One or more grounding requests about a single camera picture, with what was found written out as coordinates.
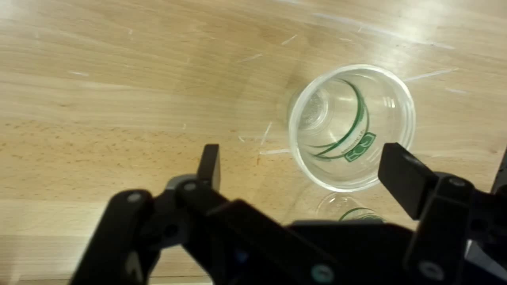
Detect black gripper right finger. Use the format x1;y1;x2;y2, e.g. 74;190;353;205
377;140;507;285

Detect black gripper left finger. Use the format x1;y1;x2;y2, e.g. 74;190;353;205
68;142;318;285

